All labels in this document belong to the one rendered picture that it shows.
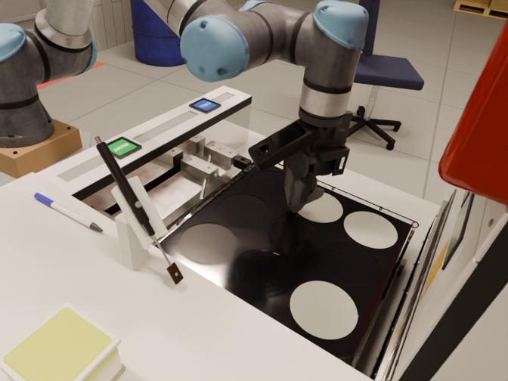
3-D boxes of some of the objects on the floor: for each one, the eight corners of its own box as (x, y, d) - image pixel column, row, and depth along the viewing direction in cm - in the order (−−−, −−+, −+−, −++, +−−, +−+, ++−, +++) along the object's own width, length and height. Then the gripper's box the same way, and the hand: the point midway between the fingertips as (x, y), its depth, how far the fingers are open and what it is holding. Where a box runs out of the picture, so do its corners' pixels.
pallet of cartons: (516, 14, 790) (528, -9, 762) (520, 23, 727) (532, -3, 699) (453, 4, 826) (463, -20, 798) (453, 10, 763) (462, -15, 735)
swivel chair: (405, 126, 314) (462, -24, 247) (395, 160, 268) (463, -12, 201) (331, 106, 331) (365, -39, 264) (310, 135, 286) (345, -31, 219)
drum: (158, 44, 419) (153, -47, 367) (202, 56, 403) (203, -37, 350) (122, 57, 376) (110, -43, 323) (170, 72, 359) (165, -33, 307)
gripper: (363, 119, 59) (333, 219, 72) (331, 95, 65) (309, 191, 78) (317, 125, 56) (295, 229, 69) (288, 100, 62) (272, 199, 75)
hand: (290, 207), depth 71 cm, fingers closed
